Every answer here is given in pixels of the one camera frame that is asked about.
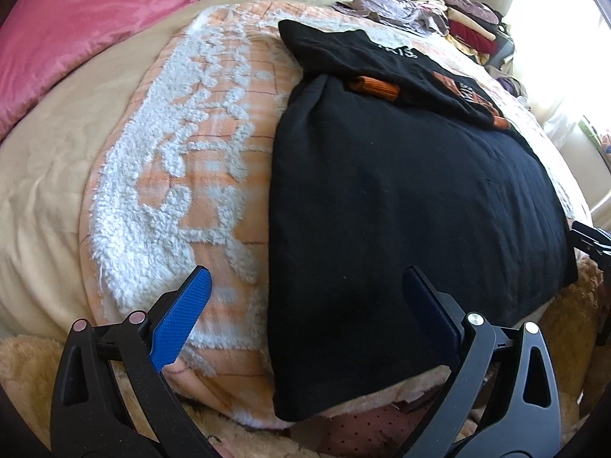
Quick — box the bag with purple clothes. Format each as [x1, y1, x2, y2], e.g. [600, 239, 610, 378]
[496, 77, 527, 98]

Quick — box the pile of folded clothes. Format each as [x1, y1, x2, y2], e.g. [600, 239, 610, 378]
[414, 0, 515, 68]

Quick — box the black sweater with orange patches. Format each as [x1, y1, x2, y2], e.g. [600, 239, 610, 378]
[267, 20, 577, 423]

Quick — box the orange white fleece blanket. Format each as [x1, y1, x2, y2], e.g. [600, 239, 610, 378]
[81, 0, 587, 429]

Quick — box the white curtain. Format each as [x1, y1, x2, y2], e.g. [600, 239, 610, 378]
[506, 0, 610, 147]

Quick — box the pink quilt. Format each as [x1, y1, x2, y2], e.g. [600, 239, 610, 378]
[1, 0, 198, 135]

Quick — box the lilac crumpled garment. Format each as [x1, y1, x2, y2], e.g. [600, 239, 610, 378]
[333, 0, 449, 37]

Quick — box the beige bed sheet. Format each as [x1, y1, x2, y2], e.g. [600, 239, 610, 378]
[1, 0, 337, 339]

